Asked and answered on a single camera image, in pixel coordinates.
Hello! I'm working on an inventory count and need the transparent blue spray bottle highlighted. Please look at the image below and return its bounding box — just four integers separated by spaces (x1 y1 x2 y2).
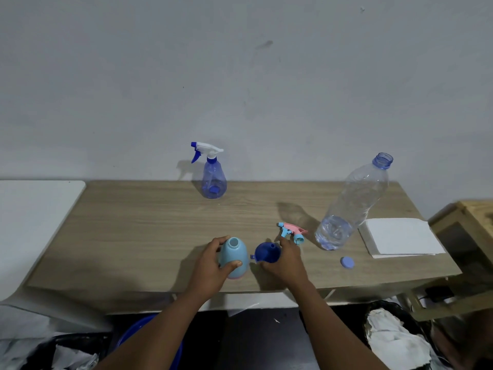
191 142 228 199

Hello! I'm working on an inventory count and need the black plastic bag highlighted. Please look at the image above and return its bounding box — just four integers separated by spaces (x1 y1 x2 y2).
21 332 113 370

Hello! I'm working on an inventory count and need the light blue spray bottle body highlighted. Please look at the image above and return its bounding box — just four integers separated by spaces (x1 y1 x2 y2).
218 237 250 280

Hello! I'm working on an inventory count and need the crumpled white paper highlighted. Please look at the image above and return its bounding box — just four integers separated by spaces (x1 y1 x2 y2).
51 344 99 370

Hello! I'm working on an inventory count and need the dark blue funnel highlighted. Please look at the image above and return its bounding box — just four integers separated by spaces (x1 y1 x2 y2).
250 242 282 264

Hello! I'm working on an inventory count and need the person's right forearm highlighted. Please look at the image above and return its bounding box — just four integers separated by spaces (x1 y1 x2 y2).
290 279 390 370

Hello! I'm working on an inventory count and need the clear plastic water bottle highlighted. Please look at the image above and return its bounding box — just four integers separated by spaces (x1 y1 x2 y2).
315 152 394 251

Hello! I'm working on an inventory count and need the crumpled white cloth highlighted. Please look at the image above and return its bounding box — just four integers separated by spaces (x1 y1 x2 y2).
365 307 444 370

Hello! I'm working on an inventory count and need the person's right hand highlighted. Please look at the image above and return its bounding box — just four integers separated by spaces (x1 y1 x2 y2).
258 237 309 293

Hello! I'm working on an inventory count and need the wooden stool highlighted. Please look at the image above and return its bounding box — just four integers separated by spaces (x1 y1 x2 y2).
407 200 493 322

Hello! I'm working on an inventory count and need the stack of white paper napkins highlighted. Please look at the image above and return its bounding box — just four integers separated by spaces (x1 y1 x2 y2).
358 217 447 259

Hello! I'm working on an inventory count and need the blue plastic basin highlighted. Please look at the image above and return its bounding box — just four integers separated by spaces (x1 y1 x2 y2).
116 313 184 370

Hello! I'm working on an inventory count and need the pink and blue spray nozzle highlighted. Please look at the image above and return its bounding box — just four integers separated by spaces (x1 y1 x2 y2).
277 222 309 245

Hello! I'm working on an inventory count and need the person's left hand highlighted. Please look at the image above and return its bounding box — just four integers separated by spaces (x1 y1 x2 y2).
186 236 243 301

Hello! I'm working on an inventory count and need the white plastic sheet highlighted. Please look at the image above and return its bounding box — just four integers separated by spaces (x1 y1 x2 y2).
0 286 113 370

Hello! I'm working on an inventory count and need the person's left forearm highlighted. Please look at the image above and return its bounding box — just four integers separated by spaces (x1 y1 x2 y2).
94 290 211 370

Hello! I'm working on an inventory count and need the black waste bin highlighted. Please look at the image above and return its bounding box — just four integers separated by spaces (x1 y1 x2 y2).
364 300 457 370

